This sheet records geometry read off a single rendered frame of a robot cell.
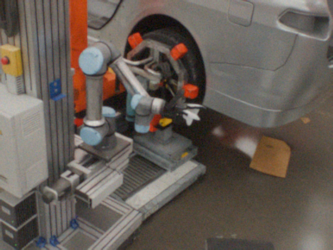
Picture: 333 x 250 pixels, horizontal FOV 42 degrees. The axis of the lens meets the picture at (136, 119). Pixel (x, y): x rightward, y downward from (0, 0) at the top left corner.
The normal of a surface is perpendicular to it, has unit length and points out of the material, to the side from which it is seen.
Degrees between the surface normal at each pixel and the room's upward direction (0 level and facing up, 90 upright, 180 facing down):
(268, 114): 94
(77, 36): 90
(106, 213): 0
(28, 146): 90
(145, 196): 0
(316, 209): 0
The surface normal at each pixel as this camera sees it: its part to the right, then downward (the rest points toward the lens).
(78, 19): 0.74, 0.38
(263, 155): 0.07, -0.85
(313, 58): 0.30, 0.48
